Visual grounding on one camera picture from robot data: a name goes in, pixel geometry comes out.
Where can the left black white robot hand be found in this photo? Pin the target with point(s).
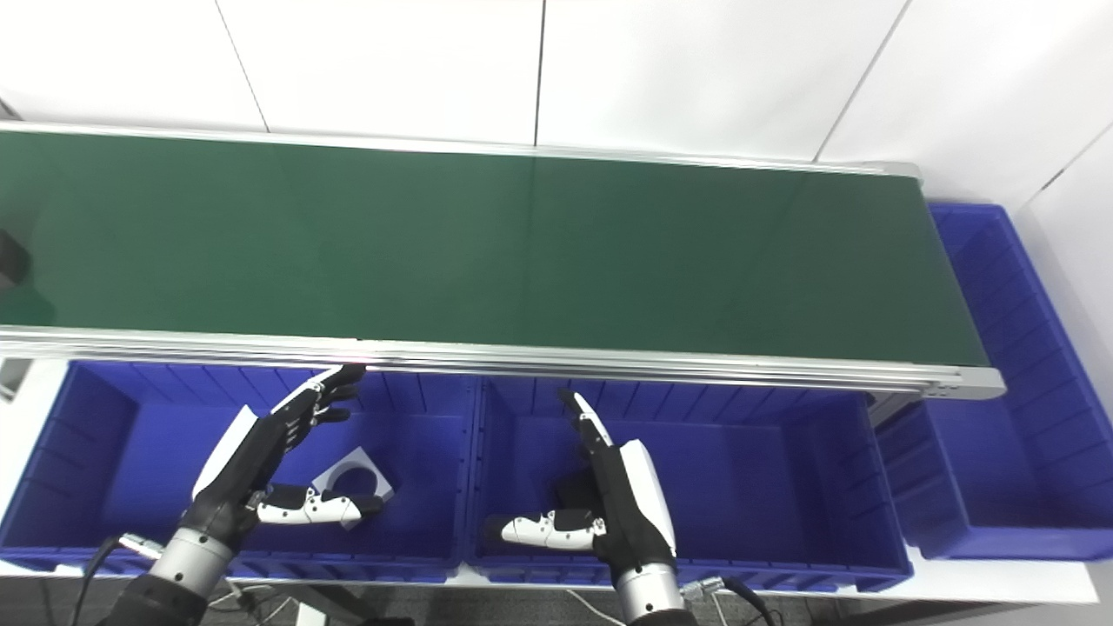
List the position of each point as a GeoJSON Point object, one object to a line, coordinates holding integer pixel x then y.
{"type": "Point", "coordinates": [261, 452]}

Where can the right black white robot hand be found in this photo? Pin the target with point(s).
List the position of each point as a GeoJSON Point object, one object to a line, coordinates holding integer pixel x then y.
{"type": "Point", "coordinates": [630, 504]}

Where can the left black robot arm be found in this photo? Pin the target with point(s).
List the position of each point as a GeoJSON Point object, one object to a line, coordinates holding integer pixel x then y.
{"type": "Point", "coordinates": [174, 582]}

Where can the white square part with hole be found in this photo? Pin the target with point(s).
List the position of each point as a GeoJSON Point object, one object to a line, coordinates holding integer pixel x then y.
{"type": "Point", "coordinates": [372, 468]}

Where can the blue plastic bin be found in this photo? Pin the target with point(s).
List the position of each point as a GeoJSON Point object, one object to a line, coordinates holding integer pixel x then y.
{"type": "Point", "coordinates": [1017, 435]}
{"type": "Point", "coordinates": [756, 496]}
{"type": "Point", "coordinates": [130, 469]}

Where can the aluminium conveyor leg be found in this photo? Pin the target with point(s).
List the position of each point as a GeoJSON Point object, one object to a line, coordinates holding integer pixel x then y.
{"type": "Point", "coordinates": [12, 378]}

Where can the black conveyor motor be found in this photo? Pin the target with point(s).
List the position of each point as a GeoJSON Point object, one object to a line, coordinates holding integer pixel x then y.
{"type": "Point", "coordinates": [12, 259]}

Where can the green conveyor belt aluminium frame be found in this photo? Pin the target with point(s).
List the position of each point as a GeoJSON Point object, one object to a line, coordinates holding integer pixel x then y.
{"type": "Point", "coordinates": [522, 252]}

